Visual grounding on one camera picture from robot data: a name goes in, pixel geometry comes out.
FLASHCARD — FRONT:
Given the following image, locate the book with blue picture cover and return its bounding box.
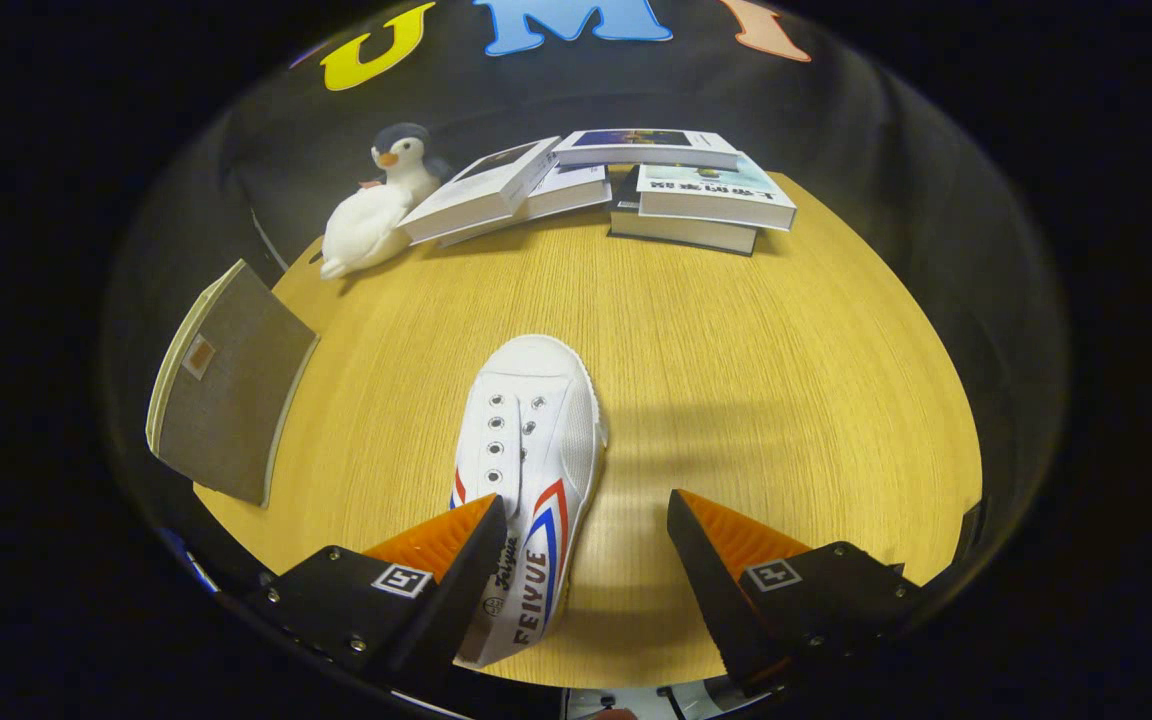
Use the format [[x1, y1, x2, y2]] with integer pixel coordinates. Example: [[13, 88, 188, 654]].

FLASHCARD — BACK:
[[550, 127, 741, 172]]

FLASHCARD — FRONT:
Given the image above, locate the plain white book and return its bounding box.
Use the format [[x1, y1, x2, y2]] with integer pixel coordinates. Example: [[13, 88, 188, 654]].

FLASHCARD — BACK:
[[436, 162, 615, 250]]

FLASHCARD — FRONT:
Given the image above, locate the grey fabric storage box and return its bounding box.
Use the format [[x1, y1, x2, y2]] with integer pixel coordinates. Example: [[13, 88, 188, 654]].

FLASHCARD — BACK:
[[145, 258, 321, 509]]

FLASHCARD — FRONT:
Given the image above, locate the white book with portrait cover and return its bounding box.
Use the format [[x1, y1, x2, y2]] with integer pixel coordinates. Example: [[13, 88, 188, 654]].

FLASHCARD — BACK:
[[397, 135, 563, 247]]

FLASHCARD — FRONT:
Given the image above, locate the book with teal cover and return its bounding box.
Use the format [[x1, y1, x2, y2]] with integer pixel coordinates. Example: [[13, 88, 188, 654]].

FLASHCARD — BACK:
[[635, 151, 798, 234]]

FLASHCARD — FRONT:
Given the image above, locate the penguin plush toy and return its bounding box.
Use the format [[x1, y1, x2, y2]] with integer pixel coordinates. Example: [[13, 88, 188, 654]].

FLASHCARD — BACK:
[[360, 122, 453, 203]]

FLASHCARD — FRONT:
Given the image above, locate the black backdrop cloth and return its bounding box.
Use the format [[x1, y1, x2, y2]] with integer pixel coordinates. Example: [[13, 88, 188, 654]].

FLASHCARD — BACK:
[[106, 0, 1069, 561]]

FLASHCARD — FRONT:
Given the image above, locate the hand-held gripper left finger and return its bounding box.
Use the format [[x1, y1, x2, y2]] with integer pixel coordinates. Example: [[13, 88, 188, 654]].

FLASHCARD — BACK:
[[261, 493, 509, 691]]

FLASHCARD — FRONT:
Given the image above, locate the dark grey book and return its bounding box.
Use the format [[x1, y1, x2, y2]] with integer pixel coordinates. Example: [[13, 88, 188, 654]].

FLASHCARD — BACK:
[[607, 165, 760, 257]]

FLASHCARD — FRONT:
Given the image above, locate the white canvas shoe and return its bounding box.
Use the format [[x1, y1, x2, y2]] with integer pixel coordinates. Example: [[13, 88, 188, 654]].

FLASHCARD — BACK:
[[450, 334, 608, 669]]

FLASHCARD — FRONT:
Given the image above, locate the white plush toy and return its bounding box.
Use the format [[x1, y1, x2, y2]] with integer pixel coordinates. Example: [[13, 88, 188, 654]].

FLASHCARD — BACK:
[[320, 182, 418, 282]]

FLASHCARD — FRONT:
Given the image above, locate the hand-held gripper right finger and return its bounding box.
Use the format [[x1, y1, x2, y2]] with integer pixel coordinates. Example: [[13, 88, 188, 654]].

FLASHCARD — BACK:
[[666, 488, 922, 696]]

